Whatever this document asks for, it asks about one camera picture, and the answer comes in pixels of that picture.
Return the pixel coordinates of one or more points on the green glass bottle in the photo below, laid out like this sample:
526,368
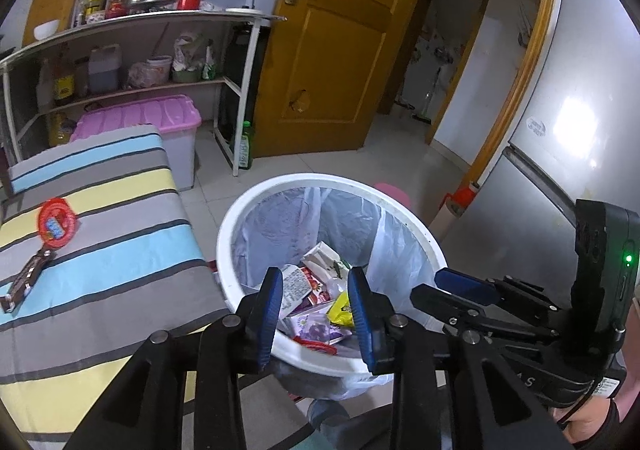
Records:
245,147

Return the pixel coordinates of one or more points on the yellow snack packet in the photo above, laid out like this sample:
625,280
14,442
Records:
341,312

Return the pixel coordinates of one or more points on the white round trash bin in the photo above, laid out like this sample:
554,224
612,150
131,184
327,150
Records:
227,250

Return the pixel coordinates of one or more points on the brown chocolate wrapper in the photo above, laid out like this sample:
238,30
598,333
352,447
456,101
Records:
30,277

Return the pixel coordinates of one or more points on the red white label packet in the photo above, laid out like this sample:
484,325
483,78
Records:
295,285

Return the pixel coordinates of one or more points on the white plastic bucket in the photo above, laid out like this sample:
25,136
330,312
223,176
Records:
159,69

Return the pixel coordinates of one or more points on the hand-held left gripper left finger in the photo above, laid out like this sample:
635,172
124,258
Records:
265,320

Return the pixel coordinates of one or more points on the yellow wooden door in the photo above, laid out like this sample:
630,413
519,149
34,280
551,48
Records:
340,54

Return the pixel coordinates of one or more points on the bundle of plastic bags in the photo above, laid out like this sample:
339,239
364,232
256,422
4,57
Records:
192,57

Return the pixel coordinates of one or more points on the pink lid storage box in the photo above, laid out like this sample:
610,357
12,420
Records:
145,112

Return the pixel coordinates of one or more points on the steel dish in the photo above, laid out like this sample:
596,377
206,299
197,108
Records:
150,3

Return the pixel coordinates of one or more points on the clear bin liner bag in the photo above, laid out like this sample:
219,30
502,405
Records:
345,220

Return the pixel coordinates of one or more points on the striped tablecloth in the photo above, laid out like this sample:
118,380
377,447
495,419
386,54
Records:
100,210

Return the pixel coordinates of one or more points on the person's right hand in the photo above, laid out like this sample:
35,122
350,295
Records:
600,425

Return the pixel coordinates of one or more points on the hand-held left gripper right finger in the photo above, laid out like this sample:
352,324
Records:
362,325

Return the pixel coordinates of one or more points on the wooden door frame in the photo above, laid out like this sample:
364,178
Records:
542,29

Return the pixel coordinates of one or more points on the yellow label oil bottle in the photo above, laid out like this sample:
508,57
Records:
63,84

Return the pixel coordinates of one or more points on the white bowl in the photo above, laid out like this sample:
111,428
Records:
45,29

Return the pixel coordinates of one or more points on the white metal shelf rack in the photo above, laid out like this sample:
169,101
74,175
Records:
150,18

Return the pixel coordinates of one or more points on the silver refrigerator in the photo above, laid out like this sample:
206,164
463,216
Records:
565,54

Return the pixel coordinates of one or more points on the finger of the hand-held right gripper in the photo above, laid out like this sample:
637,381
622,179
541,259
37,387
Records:
440,302
462,282

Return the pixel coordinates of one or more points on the red lid jar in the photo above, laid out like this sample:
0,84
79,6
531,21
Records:
119,7

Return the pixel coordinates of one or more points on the red lid jelly cup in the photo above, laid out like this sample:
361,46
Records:
56,222

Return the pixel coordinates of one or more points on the clear seasoning bottle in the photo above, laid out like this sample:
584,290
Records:
82,9

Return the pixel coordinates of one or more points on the pink plastic basin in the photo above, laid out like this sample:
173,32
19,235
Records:
395,192

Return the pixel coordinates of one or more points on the purple fruit print packet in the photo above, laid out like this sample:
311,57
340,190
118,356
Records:
317,330

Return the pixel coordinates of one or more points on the dark liquid plastic jug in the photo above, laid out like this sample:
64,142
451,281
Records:
105,72

